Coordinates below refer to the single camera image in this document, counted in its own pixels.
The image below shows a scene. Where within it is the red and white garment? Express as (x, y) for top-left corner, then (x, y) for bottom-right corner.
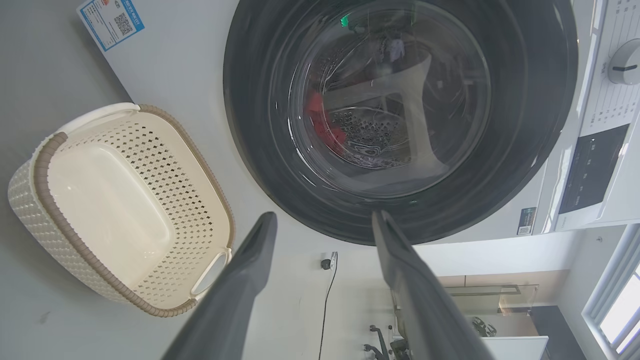
(306, 91), (347, 153)

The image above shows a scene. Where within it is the white front-load washing machine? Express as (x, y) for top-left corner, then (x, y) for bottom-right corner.
(77, 0), (640, 247)

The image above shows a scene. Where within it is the thin black wall cable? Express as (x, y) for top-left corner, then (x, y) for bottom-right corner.
(318, 260), (338, 360)

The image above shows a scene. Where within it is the white framed window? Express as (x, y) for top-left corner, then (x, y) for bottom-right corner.
(581, 225), (640, 360)

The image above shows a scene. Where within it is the white desk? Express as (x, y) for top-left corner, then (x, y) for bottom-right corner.
(480, 336), (550, 360)

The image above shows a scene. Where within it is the small dark QR sticker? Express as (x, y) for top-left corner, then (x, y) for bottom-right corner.
(516, 207), (537, 236)

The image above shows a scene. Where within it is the black washer display panel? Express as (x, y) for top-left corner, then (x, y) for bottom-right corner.
(558, 123), (631, 215)

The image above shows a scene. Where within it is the cream perforated laundry basket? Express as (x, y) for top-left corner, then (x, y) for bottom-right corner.
(7, 102), (236, 318)

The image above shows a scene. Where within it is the blue energy label sticker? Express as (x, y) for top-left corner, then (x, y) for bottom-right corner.
(77, 0), (146, 52)

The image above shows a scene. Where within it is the white washing machine control dial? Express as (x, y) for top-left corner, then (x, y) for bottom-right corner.
(607, 39), (640, 86)

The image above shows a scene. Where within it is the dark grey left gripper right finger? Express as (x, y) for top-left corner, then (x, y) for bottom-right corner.
(371, 210), (496, 360)

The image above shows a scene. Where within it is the black glass washing machine door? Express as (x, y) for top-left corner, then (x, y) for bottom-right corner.
(223, 0), (579, 246)

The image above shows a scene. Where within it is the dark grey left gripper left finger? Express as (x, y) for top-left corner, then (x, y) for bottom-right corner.
(161, 211), (278, 360)

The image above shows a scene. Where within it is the black office chair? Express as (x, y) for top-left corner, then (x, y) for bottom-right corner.
(363, 324), (411, 360)

